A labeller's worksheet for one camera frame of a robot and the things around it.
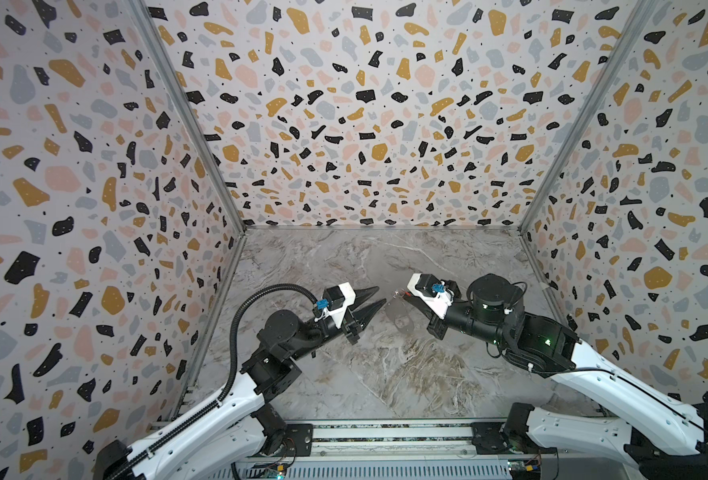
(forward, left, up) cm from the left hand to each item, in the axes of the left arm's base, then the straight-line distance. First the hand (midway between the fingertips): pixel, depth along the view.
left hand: (379, 292), depth 58 cm
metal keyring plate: (-2, -4, -5) cm, 7 cm away
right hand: (+1, -5, -1) cm, 5 cm away
